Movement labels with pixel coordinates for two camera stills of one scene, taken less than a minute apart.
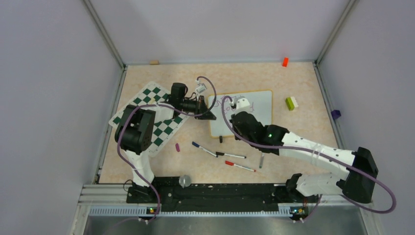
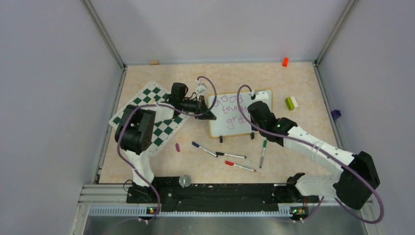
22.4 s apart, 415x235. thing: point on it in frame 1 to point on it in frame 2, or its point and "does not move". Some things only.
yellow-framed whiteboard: x=261 y=104 does not move
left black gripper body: x=190 y=106 does not move
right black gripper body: x=237 y=130 to x=254 y=127
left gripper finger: x=203 y=109 does not move
